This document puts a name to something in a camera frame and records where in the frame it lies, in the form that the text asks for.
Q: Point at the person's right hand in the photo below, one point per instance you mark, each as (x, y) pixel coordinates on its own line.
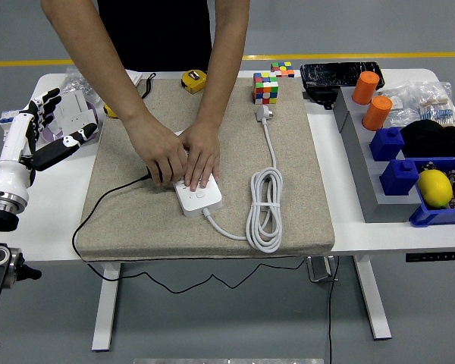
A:
(159, 148)

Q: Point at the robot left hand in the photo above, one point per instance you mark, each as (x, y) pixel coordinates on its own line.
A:
(13, 151)

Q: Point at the person's left hand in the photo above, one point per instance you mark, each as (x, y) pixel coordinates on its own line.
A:
(204, 151)

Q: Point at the black plug adapter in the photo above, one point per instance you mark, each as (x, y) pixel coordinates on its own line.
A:
(150, 174)

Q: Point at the white power strip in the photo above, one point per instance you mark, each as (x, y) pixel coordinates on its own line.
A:
(204, 201)

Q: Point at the person's left forearm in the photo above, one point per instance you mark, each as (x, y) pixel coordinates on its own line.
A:
(223, 57)

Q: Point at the person's right forearm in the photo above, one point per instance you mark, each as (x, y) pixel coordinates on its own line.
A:
(95, 57)

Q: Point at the grey-brown mat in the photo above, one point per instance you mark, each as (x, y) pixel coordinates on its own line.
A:
(231, 170)

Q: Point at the white blue circuit breaker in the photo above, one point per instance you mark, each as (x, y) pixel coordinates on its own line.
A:
(5, 119)

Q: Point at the yellow tape measure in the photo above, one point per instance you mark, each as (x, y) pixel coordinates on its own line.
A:
(193, 80)
(109, 110)

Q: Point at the white socket panel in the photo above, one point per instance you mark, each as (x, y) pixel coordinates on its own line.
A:
(77, 119)

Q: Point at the purple bowl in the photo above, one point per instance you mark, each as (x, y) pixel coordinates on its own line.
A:
(93, 110)

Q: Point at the large Rubik's cube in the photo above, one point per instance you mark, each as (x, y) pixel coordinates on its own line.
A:
(265, 88)

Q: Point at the clear bag of screws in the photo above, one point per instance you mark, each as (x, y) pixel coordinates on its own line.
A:
(76, 83)

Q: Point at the small Rubik's cube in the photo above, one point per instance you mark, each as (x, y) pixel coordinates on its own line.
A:
(283, 69)

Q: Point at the person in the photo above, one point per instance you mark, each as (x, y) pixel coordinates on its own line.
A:
(155, 34)

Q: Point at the white table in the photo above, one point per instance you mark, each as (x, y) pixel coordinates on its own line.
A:
(326, 151)

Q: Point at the small black device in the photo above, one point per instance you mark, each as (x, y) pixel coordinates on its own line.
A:
(320, 98)

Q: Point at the black plastic tray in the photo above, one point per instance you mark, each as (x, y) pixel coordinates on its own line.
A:
(333, 74)

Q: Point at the grey stepped block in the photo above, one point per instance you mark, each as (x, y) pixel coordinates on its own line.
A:
(364, 170)

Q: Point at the metal box under table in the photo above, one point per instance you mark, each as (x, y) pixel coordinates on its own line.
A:
(320, 270)

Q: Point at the orange cylinder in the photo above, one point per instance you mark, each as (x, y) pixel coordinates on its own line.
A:
(377, 113)
(365, 89)

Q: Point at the blue block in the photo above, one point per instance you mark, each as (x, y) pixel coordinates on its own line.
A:
(386, 145)
(399, 178)

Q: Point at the clear plastic bag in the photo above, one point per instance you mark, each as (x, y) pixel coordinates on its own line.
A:
(402, 110)

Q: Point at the black cloth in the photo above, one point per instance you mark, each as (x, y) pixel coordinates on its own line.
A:
(432, 138)

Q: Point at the yellow lemon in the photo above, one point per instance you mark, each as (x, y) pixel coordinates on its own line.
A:
(435, 188)

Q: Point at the blue plastic bin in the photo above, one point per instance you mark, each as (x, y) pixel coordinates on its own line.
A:
(432, 218)

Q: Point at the clear bag of resistors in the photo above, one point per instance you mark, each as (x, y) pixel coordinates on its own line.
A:
(438, 106)

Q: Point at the black table control panel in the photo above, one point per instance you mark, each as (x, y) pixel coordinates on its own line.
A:
(434, 256)

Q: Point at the white wall switch plate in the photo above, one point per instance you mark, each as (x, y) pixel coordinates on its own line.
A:
(134, 77)

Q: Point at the white switch panel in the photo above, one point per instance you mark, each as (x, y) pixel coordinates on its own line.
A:
(74, 106)

